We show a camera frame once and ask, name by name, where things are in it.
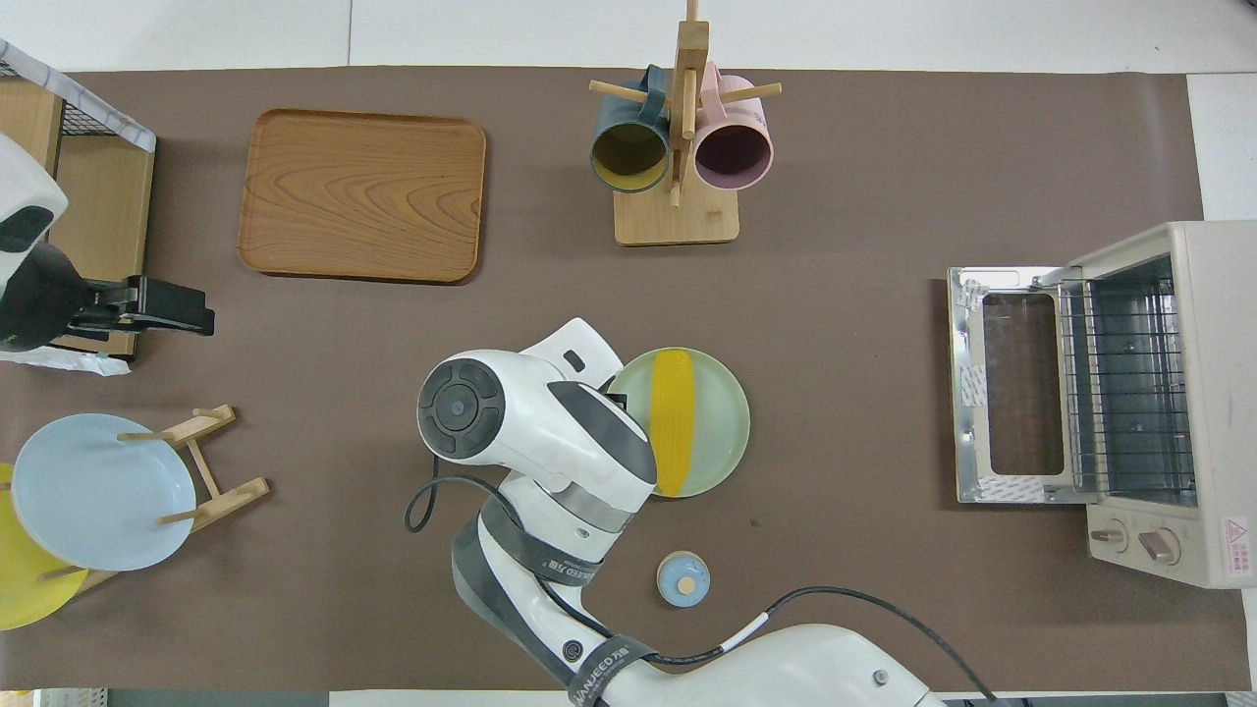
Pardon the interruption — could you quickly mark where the wire basket with wooden shelves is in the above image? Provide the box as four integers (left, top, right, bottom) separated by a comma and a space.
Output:
0, 39, 158, 376

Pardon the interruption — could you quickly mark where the small blue knobbed lid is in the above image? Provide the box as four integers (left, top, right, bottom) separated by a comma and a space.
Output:
656, 551, 712, 608

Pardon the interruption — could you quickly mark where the dark blue mug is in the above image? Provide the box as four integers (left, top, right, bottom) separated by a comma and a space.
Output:
589, 65, 673, 194

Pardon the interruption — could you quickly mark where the wooden plate rack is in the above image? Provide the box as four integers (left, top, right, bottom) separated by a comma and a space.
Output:
39, 403, 272, 595

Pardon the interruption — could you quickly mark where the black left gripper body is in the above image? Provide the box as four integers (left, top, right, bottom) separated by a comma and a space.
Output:
0, 241, 134, 354

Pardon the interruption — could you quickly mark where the brown table mat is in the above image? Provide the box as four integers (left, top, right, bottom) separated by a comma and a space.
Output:
0, 66, 1253, 693

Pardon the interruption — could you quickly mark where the wooden serving tray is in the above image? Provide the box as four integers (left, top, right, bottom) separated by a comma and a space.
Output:
238, 108, 488, 286

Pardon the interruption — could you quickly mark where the pink mug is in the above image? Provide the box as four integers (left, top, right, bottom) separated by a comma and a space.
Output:
693, 62, 776, 192

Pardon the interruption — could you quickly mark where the wooden mug rack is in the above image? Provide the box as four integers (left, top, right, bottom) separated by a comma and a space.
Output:
589, 0, 784, 246

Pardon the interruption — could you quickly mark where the yellow plate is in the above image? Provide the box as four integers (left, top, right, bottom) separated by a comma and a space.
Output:
0, 462, 89, 631

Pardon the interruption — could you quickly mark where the mint green plate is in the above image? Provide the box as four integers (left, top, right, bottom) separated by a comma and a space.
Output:
609, 347, 752, 499

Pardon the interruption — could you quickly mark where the yellow corn cob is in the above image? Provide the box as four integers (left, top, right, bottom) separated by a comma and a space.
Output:
651, 349, 696, 498

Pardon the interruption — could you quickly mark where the white toaster oven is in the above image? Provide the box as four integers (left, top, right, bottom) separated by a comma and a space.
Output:
948, 220, 1257, 590

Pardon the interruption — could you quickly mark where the light blue plate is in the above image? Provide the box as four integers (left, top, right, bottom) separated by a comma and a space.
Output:
10, 413, 197, 572

